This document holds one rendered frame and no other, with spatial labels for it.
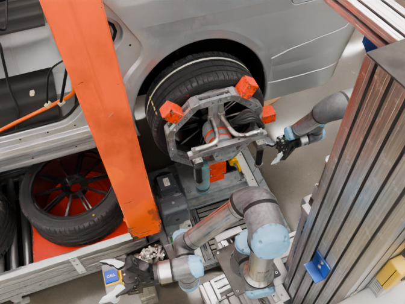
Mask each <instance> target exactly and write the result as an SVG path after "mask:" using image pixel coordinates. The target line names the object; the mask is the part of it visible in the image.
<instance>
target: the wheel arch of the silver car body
mask: <svg viewBox="0 0 405 304"><path fill-rule="evenodd" d="M177 49H178V53H179V55H181V56H182V58H183V57H187V56H188V55H192V54H195V53H198V52H205V51H207V52H208V51H217V52H218V51H219V52H225V53H227V54H231V55H233V56H235V57H237V58H238V59H239V60H240V61H242V62H243V63H244V65H245V66H246V67H247V69H248V70H249V72H250V74H251V75H252V77H253V79H254V80H255V81H256V83H257V85H258V86H259V88H260V90H261V91H262V94H263V98H264V101H265V99H266V96H267V92H268V73H267V70H266V66H265V64H264V62H263V60H262V58H261V57H260V56H259V55H258V53H257V52H256V51H255V50H254V49H252V47H250V46H248V45H247V44H245V43H243V42H241V41H238V40H235V39H230V38H226V37H209V38H205V39H199V40H195V41H193V42H189V43H187V44H185V45H182V46H180V47H178V48H177ZM177 49H175V50H177ZM175 50H173V51H171V52H170V53H169V54H167V55H166V56H164V57H163V58H162V59H161V60H162V67H163V70H164V69H165V68H167V67H168V66H169V65H171V64H172V57H173V55H175ZM161 60H159V61H158V62H157V63H156V64H155V65H154V66H153V67H152V68H151V70H150V71H149V72H148V73H147V75H146V76H145V78H144V79H143V81H142V82H141V84H140V86H139V88H138V90H137V93H136V96H135V99H134V104H133V122H134V126H135V129H136V132H137V134H138V135H139V136H140V135H141V134H140V131H139V127H138V125H137V121H136V118H135V115H134V108H135V103H136V98H137V96H140V95H144V94H147V92H148V89H149V87H150V85H151V84H152V82H153V81H154V80H155V78H156V77H157V76H158V75H159V74H160V73H161V72H162V71H161V67H160V61H161Z"/></svg>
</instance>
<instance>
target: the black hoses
mask: <svg viewBox="0 0 405 304"><path fill-rule="evenodd" d="M250 122H256V124H257V126H258V128H262V129H265V125H264V124H263V122H262V120H261V119H260V117H259V115H257V114H256V113H255V112H254V111H253V110H251V109H244V110H243V111H241V112H240V113H239V114H238V115H237V116H236V117H235V118H231V119H229V123H230V125H231V126H232V128H233V129H234V128H237V126H238V124H248V123H250Z"/></svg>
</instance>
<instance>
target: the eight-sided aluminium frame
mask: <svg viewBox="0 0 405 304"><path fill-rule="evenodd" d="M232 100H234V101H236V102H238V103H240V104H242V105H244V106H246V107H248V108H250V109H251V110H253V111H254V112H255V113H256V114H257V115H259V117H260V119H261V120H262V112H263V107H262V105H261V104H260V102H259V100H257V99H256V98H253V97H251V98H250V99H246V98H242V97H240V93H239V92H238V90H237V89H236V87H233V86H231V87H226V88H224V89H219V90H215V91H213V92H208V93H204V94H201V95H195V96H194V97H190V98H189V99H188V100H187V102H186V103H185V104H184V105H183V106H182V107H181V109H182V111H183V114H184V116H183V117H182V118H181V119H180V120H179V121H178V122H177V123H176V124H174V123H171V122H169V121H168V122H167V123H166V125H165V126H164V131H165V136H166V143H167V147H168V153H169V156H170V158H171V160H173V161H174V162H180V163H183V164H186V165H190V166H193V165H192V163H191V160H189V159H188V158H187V153H186V152H184V151H181V150H178V149H177V148H176V143H175V134H176V132H177V131H178V130H179V129H180V128H181V127H182V126H183V125H184V124H185V123H186V122H187V121H188V119H189V118H190V117H191V116H192V115H193V114H194V113H195V112H196V111H197V110H199V109H203V108H206V107H208V106H214V105H217V104H219V103H225V102H228V101H232ZM256 129H259V128H258V126H257V124H256V122H251V123H250V127H249V128H248V129H247V130H246V131H245V132H244V133H246V132H249V131H253V130H256ZM249 144H250V142H249V143H247V144H243V145H239V146H236V154H235V155H234V156H233V157H232V158H234V157H236V156H237V155H238V154H239V153H240V152H241V151H242V150H243V149H244V148H245V147H246V146H247V145H249ZM201 157H202V159H206V160H207V161H208V162H209V165H212V164H215V163H218V161H216V160H215V159H214V157H213V155H212V154H208V155H205V156H201ZM232 158H231V159H232ZM229 160H230V159H229Z"/></svg>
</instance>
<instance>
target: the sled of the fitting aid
mask: <svg viewBox="0 0 405 304"><path fill-rule="evenodd" d="M167 168H168V171H169V172H171V173H173V174H174V176H175V179H176V181H177V184H178V187H179V189H180V192H181V193H183V194H184V191H183V188H182V185H181V183H180V179H179V177H178V174H177V171H176V169H175V165H170V166H167ZM236 168H237V171H238V173H239V175H240V177H241V179H242V183H240V184H238V185H234V186H231V187H228V188H224V189H221V190H218V191H215V192H211V193H209V194H205V195H202V196H199V197H195V198H191V199H189V200H187V202H188V204H189V209H190V210H191V209H195V208H198V207H201V206H205V205H207V204H210V203H214V202H217V201H220V200H224V199H226V198H230V195H231V194H233V193H234V192H236V191H237V190H239V189H241V188H244V187H247V186H249V184H248V182H247V180H246V177H245V175H244V173H243V171H242V168H241V167H240V165H239V163H238V164H237V167H236Z"/></svg>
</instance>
